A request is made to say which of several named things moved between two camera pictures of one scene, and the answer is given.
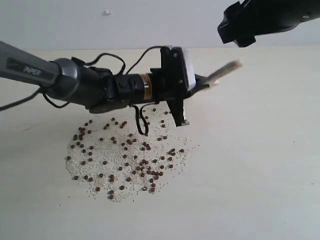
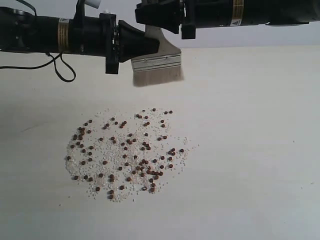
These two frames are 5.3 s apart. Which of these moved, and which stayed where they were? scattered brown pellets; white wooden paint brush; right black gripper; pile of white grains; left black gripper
Moved: white wooden paint brush; right black gripper; left black gripper
Stayed: scattered brown pellets; pile of white grains
